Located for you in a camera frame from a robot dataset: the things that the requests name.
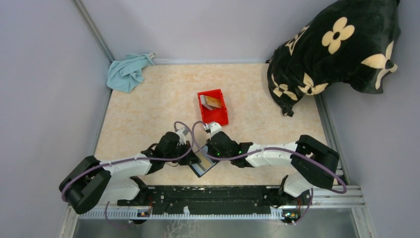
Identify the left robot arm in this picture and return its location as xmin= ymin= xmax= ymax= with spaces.
xmin=59 ymin=132 xmax=201 ymax=214

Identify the black leather card holder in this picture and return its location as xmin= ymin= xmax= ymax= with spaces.
xmin=189 ymin=150 xmax=219 ymax=178

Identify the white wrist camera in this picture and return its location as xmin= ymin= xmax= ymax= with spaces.
xmin=175 ymin=127 xmax=190 ymax=144
xmin=204 ymin=121 xmax=222 ymax=137

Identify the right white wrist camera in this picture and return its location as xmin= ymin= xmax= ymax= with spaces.
xmin=204 ymin=121 xmax=222 ymax=137

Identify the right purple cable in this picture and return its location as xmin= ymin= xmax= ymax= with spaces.
xmin=191 ymin=120 xmax=348 ymax=226

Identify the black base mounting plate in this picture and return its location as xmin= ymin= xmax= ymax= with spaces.
xmin=117 ymin=185 xmax=313 ymax=216

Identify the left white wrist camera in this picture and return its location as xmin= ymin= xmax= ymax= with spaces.
xmin=175 ymin=127 xmax=190 ymax=144

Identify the red plastic bin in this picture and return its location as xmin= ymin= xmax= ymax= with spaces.
xmin=197 ymin=89 xmax=229 ymax=126

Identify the light blue cloth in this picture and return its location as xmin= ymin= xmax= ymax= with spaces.
xmin=106 ymin=52 xmax=156 ymax=93

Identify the purple cable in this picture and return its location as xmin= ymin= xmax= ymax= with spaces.
xmin=191 ymin=120 xmax=348 ymax=226
xmin=61 ymin=121 xmax=196 ymax=229

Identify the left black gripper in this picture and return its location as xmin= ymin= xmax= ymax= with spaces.
xmin=164 ymin=140 xmax=201 ymax=165

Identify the stack of credit cards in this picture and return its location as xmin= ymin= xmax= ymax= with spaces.
xmin=199 ymin=95 xmax=222 ymax=111

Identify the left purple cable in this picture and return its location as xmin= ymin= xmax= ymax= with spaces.
xmin=61 ymin=121 xmax=196 ymax=229

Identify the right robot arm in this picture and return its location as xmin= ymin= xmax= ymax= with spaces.
xmin=206 ymin=131 xmax=339 ymax=204

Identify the aluminium front rail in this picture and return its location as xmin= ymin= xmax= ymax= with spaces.
xmin=79 ymin=186 xmax=365 ymax=221

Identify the black floral blanket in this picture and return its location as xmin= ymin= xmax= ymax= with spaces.
xmin=267 ymin=0 xmax=401 ymax=108

